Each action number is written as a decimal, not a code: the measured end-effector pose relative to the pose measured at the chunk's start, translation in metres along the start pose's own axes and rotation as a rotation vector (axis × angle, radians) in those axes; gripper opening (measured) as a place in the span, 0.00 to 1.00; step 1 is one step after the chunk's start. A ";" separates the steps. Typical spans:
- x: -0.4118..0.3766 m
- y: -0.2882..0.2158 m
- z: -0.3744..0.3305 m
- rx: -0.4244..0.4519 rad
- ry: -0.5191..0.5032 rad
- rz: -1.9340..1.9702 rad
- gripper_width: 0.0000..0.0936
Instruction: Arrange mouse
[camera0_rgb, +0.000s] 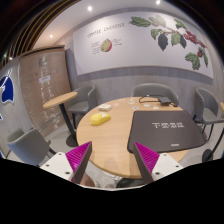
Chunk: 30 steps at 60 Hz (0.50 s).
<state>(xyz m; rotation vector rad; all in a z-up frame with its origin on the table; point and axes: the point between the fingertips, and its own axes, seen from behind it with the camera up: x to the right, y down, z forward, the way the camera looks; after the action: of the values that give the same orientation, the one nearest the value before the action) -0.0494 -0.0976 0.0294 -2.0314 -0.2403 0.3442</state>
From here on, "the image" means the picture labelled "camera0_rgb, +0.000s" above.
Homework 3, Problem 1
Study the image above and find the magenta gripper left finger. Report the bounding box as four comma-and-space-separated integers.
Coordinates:
66, 141, 92, 184

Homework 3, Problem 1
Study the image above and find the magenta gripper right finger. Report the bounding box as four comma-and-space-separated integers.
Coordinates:
133, 142, 160, 184

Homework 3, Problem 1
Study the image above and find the dark grey mouse pad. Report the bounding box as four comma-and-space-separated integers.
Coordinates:
127, 110, 205, 153

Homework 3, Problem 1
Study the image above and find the small round side table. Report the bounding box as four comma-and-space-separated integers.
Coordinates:
43, 92, 77, 147

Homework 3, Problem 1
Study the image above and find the round wooden table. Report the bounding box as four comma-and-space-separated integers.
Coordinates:
77, 97, 187, 178

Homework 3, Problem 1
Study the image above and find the grey chair front left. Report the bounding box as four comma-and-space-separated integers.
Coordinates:
7, 128, 55, 166

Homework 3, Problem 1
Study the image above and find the grey chair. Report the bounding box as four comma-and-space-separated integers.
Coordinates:
7, 128, 55, 166
193, 87, 224, 134
66, 85, 98, 124
131, 83, 179, 105

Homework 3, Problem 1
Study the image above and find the white card box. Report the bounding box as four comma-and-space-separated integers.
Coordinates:
98, 104, 112, 111

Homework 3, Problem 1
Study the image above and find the grey chair back left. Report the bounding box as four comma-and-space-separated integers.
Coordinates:
66, 85, 98, 124

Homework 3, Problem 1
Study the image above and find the black power adapter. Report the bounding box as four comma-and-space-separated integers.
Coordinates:
158, 97, 171, 105

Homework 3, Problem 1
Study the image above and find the grey chair back centre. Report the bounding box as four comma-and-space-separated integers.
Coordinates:
131, 83, 179, 105

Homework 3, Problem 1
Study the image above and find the grey chair right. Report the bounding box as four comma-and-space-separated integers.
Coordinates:
193, 87, 224, 134

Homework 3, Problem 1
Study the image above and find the black cable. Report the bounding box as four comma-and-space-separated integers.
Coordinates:
138, 94, 179, 108

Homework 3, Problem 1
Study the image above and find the blue wall logo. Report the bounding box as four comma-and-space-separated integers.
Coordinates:
0, 70, 14, 103

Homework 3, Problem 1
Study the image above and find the coffee cherries wall poster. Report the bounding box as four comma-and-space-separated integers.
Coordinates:
73, 11, 213, 78

